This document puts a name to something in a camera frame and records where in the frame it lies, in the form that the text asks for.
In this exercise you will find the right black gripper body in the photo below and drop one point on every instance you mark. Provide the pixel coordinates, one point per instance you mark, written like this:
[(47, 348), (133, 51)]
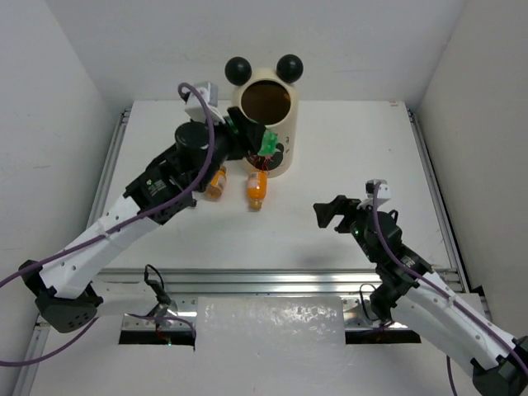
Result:
[(356, 223)]

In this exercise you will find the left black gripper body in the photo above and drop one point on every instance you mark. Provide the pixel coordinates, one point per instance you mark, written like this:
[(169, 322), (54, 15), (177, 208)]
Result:
[(238, 134)]

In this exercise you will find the green plastic bottle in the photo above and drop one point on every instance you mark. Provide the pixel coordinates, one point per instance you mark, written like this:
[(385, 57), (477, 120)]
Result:
[(269, 142)]

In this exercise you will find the orange bottle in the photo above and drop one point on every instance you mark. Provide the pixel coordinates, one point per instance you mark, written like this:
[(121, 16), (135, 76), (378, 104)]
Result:
[(216, 187), (256, 188)]

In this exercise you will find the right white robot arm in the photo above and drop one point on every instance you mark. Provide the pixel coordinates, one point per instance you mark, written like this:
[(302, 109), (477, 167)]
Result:
[(413, 294)]

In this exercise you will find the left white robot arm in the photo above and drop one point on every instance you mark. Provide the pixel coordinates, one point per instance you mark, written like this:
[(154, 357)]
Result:
[(66, 293)]

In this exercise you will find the cream bin with black ears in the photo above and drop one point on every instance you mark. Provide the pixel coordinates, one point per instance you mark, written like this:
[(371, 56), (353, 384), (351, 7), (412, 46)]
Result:
[(269, 96)]

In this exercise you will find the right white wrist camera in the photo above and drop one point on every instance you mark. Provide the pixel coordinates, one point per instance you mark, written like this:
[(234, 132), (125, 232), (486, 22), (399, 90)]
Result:
[(378, 188)]

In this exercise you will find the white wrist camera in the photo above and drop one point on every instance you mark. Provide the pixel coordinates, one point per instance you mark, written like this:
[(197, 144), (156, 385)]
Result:
[(204, 102), (378, 188)]

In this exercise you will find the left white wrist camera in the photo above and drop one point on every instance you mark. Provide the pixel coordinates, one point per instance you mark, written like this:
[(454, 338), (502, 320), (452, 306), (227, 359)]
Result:
[(204, 102)]

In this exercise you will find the aluminium frame rail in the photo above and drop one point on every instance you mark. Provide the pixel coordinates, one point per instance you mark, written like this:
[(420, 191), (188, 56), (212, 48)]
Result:
[(264, 280)]

